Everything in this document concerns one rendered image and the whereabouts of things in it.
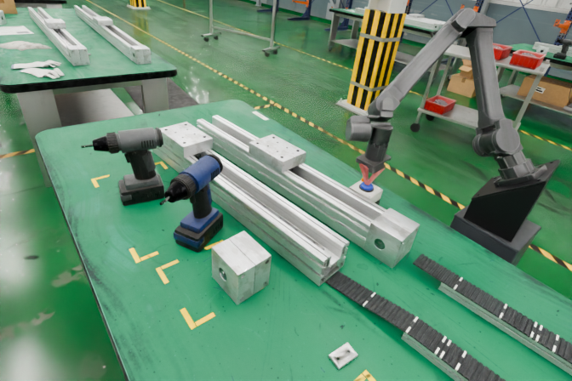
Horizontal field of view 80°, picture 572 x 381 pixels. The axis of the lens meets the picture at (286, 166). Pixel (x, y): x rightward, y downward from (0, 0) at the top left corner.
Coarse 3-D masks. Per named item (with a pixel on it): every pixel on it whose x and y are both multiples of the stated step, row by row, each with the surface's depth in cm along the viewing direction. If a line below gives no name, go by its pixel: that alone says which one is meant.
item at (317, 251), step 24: (216, 192) 100; (240, 192) 94; (264, 192) 96; (240, 216) 95; (264, 216) 87; (288, 216) 91; (264, 240) 90; (288, 240) 84; (312, 240) 85; (336, 240) 82; (312, 264) 79; (336, 264) 82
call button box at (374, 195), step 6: (360, 180) 111; (354, 186) 107; (360, 186) 107; (360, 192) 105; (366, 192) 105; (372, 192) 106; (378, 192) 106; (372, 198) 104; (378, 198) 108; (378, 204) 110
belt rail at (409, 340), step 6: (402, 336) 70; (408, 336) 69; (408, 342) 69; (414, 342) 69; (414, 348) 69; (420, 348) 68; (426, 354) 67; (432, 354) 66; (432, 360) 66; (438, 360) 65; (438, 366) 66; (444, 366) 65; (450, 372) 64; (456, 372) 63; (456, 378) 64; (462, 378) 63
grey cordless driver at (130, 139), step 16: (144, 128) 93; (96, 144) 87; (112, 144) 88; (128, 144) 89; (144, 144) 91; (160, 144) 94; (128, 160) 94; (144, 160) 95; (128, 176) 99; (144, 176) 97; (128, 192) 96; (144, 192) 98; (160, 192) 100
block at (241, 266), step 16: (240, 240) 77; (224, 256) 72; (240, 256) 73; (256, 256) 73; (224, 272) 74; (240, 272) 69; (256, 272) 73; (224, 288) 76; (240, 288) 71; (256, 288) 76
